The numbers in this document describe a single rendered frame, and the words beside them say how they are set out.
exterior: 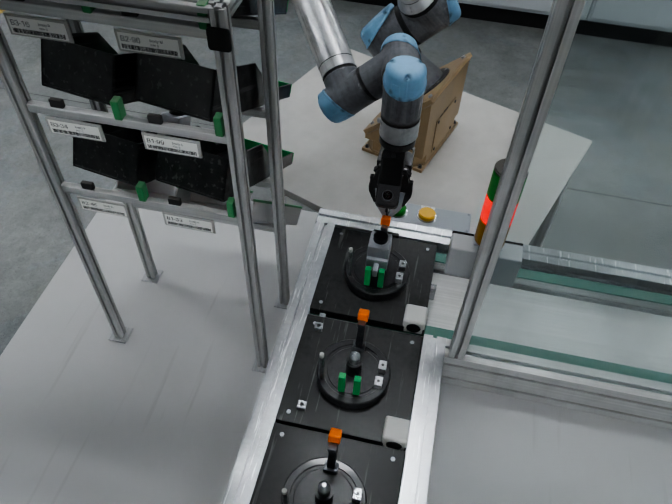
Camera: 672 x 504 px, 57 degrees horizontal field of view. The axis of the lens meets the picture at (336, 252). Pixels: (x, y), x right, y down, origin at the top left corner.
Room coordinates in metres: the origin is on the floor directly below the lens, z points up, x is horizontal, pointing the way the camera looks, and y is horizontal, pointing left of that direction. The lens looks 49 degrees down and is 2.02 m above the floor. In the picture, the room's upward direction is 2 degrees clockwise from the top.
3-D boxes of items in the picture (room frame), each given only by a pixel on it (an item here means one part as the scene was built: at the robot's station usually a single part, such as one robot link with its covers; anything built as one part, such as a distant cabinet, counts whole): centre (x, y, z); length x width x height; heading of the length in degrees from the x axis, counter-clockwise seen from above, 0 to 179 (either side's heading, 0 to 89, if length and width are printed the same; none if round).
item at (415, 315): (0.74, -0.17, 0.97); 0.05 x 0.05 x 0.04; 79
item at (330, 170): (1.43, -0.19, 0.84); 0.90 x 0.70 x 0.03; 58
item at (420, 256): (0.85, -0.09, 0.96); 0.24 x 0.24 x 0.02; 79
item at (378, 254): (0.84, -0.09, 1.06); 0.08 x 0.04 x 0.07; 169
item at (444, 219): (1.05, -0.21, 0.93); 0.21 x 0.07 x 0.06; 79
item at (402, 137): (0.96, -0.11, 1.28); 0.08 x 0.08 x 0.05
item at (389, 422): (0.60, -0.04, 1.01); 0.24 x 0.24 x 0.13; 79
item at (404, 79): (0.97, -0.11, 1.36); 0.09 x 0.08 x 0.11; 0
